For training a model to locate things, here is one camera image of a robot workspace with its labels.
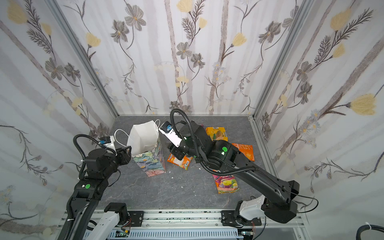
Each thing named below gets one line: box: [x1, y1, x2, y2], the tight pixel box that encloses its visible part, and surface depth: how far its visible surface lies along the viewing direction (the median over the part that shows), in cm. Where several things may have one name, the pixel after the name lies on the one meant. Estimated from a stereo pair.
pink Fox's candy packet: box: [212, 174, 240, 194], surface depth 85 cm
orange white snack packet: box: [167, 153, 193, 171], surface depth 95 cm
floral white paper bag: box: [114, 119, 166, 177], surface depth 81 cm
